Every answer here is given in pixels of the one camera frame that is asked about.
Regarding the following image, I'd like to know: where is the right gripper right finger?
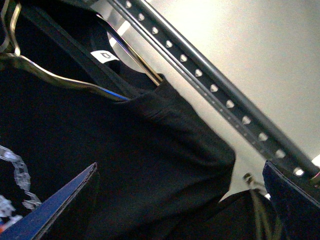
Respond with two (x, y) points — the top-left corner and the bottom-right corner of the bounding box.
(262, 161), (320, 240)

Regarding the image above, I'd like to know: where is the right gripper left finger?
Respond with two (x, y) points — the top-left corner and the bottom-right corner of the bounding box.
(0, 163), (100, 240)

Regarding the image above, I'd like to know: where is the black t-shirt with print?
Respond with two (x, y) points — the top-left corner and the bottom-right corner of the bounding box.
(0, 0), (236, 240)

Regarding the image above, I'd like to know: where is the silver metal clothes hanger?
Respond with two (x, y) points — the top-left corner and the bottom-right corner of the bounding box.
(0, 0), (163, 102)

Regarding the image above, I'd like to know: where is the black hanging t-shirt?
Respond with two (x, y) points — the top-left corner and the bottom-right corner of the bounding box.
(167, 190), (290, 240)

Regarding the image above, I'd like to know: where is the grey front perforated rack rail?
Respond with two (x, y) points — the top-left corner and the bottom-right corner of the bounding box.
(109, 0), (320, 186)

